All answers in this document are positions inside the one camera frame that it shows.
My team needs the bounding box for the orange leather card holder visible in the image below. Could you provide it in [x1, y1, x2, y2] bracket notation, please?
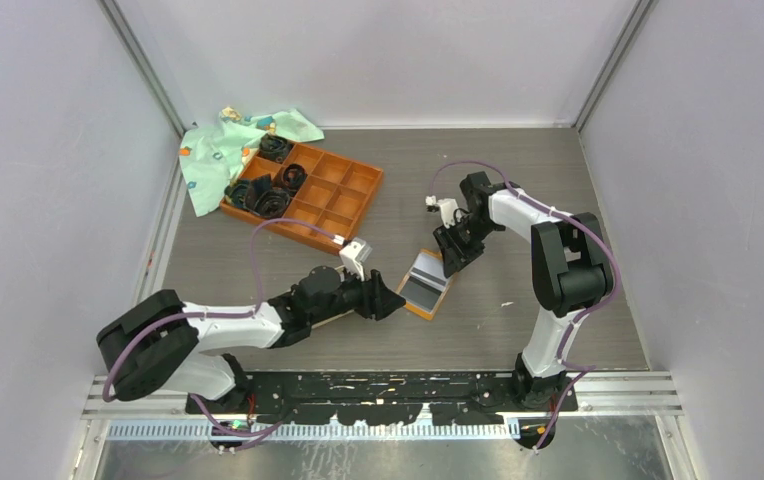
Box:
[397, 249, 455, 321]

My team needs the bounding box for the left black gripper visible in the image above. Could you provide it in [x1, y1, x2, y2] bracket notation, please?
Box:
[309, 260, 405, 325]

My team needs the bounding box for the orange compartment organizer tray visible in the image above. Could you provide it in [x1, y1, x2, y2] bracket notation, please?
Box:
[219, 141, 384, 254]

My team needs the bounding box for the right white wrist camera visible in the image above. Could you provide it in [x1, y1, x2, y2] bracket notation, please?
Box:
[425, 195, 459, 228]

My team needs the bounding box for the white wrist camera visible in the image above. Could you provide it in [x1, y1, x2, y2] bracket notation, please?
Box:
[339, 238, 372, 281]
[425, 195, 459, 228]

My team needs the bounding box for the oval wooden card tray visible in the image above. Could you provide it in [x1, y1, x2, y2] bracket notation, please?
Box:
[311, 266, 353, 330]

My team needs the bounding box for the green patterned cloth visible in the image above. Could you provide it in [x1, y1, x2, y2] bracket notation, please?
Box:
[178, 107, 324, 217]

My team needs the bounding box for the rolled dark belt front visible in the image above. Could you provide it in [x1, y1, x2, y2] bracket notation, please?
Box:
[245, 175, 292, 220]

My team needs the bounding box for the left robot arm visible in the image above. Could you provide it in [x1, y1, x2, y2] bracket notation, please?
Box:
[96, 266, 406, 413]

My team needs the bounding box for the rolled dark belt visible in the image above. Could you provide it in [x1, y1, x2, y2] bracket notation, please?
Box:
[245, 175, 292, 220]
[258, 134, 294, 164]
[224, 179, 252, 210]
[279, 163, 308, 196]

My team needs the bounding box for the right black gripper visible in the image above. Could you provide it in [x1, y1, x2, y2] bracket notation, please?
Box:
[433, 216, 499, 279]

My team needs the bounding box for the rolled dark belt left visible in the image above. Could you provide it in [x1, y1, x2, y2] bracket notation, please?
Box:
[224, 179, 252, 210]

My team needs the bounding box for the rolled dark belt middle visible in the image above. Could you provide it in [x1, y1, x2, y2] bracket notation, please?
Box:
[279, 163, 308, 196]

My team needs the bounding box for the rolled dark belt top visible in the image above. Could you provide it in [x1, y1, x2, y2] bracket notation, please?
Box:
[258, 134, 294, 164]

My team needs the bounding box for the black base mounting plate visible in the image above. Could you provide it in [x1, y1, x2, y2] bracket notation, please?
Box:
[204, 371, 577, 426]

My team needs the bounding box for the silver striped credit card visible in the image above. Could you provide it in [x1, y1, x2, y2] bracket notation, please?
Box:
[408, 251, 450, 290]

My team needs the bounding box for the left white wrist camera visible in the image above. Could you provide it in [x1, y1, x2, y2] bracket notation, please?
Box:
[339, 238, 372, 281]

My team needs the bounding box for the white slotted cable duct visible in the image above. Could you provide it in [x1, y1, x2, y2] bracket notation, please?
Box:
[106, 418, 520, 441]

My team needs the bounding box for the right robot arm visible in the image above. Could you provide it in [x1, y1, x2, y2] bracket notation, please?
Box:
[425, 172, 618, 411]

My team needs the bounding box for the dark grey credit card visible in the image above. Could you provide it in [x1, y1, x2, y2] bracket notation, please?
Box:
[400, 276, 442, 313]

